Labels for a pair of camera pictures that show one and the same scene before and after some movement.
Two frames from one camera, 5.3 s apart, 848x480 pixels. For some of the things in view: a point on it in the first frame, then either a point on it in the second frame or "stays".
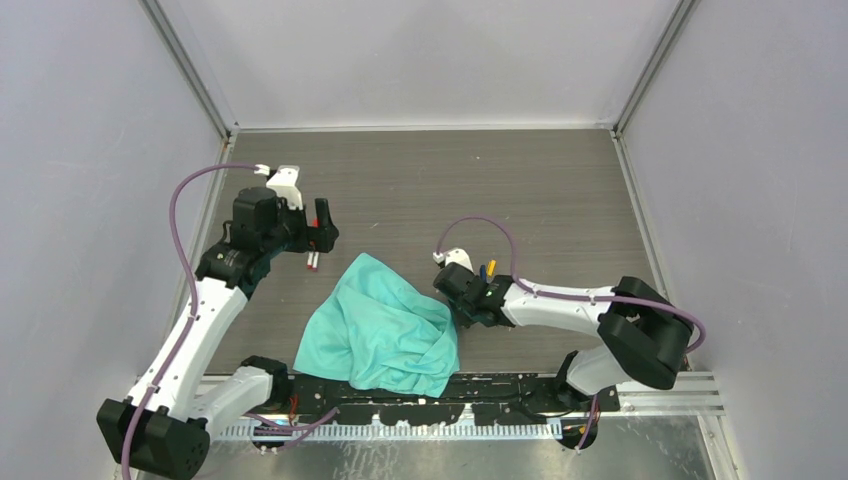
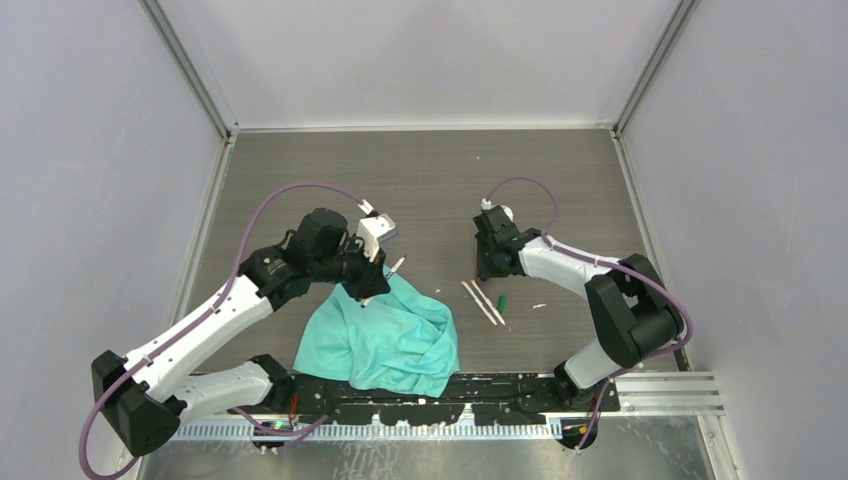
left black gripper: (313, 238) → (371, 280)
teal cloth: (381, 334) stays
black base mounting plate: (488, 400) stays
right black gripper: (463, 320) → (483, 269)
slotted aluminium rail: (411, 429) stays
